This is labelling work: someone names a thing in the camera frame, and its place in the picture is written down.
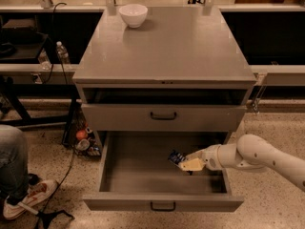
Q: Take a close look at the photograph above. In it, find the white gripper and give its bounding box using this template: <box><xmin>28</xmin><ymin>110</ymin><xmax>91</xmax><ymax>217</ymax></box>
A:
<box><xmin>178</xmin><ymin>144</ymin><xmax>222</xmax><ymax>172</ymax></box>

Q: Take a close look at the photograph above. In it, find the blue rxbar blueberry wrapper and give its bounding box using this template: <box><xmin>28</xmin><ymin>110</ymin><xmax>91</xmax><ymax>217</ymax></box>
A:
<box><xmin>168</xmin><ymin>150</ymin><xmax>186</xmax><ymax>167</ymax></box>

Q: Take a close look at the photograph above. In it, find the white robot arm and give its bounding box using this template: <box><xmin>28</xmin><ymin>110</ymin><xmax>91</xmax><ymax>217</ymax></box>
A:
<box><xmin>178</xmin><ymin>135</ymin><xmax>305</xmax><ymax>191</ymax></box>

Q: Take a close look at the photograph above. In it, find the open grey lower drawer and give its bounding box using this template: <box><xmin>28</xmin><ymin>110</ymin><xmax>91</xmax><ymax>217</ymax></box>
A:
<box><xmin>83</xmin><ymin>132</ymin><xmax>243</xmax><ymax>212</ymax></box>

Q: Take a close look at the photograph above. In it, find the grey drawer cabinet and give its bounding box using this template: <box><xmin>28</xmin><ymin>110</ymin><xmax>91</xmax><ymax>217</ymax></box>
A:
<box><xmin>73</xmin><ymin>7</ymin><xmax>255</xmax><ymax>143</ymax></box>

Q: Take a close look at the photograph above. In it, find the basket of small objects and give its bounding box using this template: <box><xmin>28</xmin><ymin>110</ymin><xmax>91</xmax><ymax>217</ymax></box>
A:
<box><xmin>62</xmin><ymin>111</ymin><xmax>101</xmax><ymax>157</ymax></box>

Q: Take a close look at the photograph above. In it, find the white ceramic bowl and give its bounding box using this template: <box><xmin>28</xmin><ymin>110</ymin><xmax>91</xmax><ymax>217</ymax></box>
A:
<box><xmin>119</xmin><ymin>4</ymin><xmax>148</xmax><ymax>28</ymax></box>

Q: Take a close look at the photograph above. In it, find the white red sneaker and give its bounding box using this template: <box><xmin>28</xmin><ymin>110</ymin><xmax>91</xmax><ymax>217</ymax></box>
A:
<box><xmin>3</xmin><ymin>179</ymin><xmax>58</xmax><ymax>220</ymax></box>

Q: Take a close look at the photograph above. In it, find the black side table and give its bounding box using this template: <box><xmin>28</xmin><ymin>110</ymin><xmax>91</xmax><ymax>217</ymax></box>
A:
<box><xmin>0</xmin><ymin>17</ymin><xmax>80</xmax><ymax>129</ymax></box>

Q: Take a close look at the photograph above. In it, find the clear plastic water bottle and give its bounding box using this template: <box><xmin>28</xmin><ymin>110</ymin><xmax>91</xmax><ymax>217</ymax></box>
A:
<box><xmin>56</xmin><ymin>41</ymin><xmax>71</xmax><ymax>65</ymax></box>

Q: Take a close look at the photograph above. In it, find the person's jeans leg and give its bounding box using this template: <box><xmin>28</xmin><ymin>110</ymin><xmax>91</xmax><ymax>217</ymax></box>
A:
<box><xmin>0</xmin><ymin>125</ymin><xmax>29</xmax><ymax>205</ymax></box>

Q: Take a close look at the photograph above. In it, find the black floor cable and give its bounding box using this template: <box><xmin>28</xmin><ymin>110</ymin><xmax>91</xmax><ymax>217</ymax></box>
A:
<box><xmin>32</xmin><ymin>146</ymin><xmax>77</xmax><ymax>229</ymax></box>

